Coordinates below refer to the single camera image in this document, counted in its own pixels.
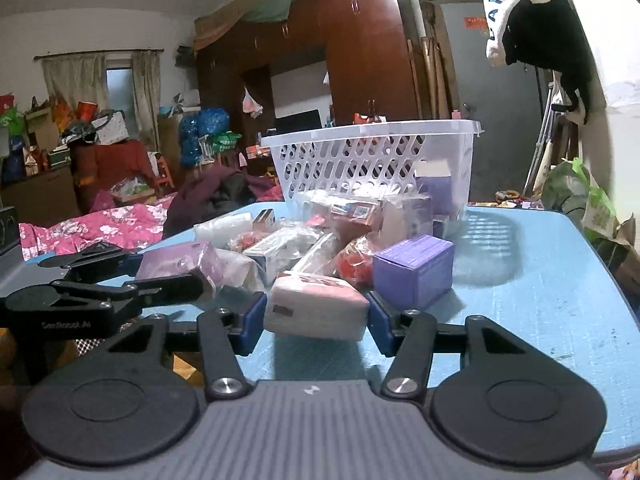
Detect purple cardboard box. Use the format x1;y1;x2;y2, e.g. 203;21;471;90
372;234;456;311

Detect white wrapped roll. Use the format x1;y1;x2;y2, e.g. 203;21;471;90
193;211;254;249

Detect dark purple clothing pile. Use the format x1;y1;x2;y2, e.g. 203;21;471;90
162;164;285;239

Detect metal crutch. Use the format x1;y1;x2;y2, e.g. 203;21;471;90
522;81;557;197

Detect clear packet with colourful boxes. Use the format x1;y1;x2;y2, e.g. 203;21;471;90
307;191;387;241

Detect clear wrapped packet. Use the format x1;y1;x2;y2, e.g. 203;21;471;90
294;231;342;277

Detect small brown box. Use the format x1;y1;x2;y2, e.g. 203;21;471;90
252;208;277;234

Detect green and white plastic bag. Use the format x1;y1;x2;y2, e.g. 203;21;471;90
541;158;640;261

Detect purple tissue pack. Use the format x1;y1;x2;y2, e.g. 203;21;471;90
134;240;227;302

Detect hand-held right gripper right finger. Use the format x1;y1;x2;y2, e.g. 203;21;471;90
366;291;527;402

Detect pink and white tissue pack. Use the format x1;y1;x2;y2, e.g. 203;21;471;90
263;272;371;342

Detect black monitor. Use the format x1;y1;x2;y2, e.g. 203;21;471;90
274;108;324;136

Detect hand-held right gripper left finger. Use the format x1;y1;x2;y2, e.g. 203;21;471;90
107;292;269;402

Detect small red packet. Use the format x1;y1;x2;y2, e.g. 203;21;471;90
229;230;266;254

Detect white and blue box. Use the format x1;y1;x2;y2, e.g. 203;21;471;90
244;226;322;286

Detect pink hanging plastic bag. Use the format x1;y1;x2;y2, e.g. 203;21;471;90
242;87;264;119

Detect grey door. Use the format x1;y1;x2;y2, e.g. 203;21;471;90
429;0;547;202

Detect pink floral blanket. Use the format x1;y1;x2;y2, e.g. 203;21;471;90
19;194;177;262

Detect beige curtain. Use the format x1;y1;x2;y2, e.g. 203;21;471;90
40;54;109;112
130;50;162;152

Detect red snack packet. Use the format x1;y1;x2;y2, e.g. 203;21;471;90
334;236;382;287

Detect white tissue bundle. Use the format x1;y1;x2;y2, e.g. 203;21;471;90
214;249;267;293

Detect blue plastic bag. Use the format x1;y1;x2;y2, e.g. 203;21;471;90
178;108;231;170

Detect black hanging garment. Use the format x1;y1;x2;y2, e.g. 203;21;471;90
502;0;592;126

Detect white plastic basket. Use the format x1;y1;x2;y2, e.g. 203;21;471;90
259;119;484;241

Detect brown wooden wardrobe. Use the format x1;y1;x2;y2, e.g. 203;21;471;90
194;0;432;166

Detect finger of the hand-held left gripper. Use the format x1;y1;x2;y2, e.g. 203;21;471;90
37;241;146;282
0;272;205;340

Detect red armchair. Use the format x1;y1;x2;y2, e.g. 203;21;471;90
69;139;162;214

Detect tall purple box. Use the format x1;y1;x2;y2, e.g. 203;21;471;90
414;160;467;223

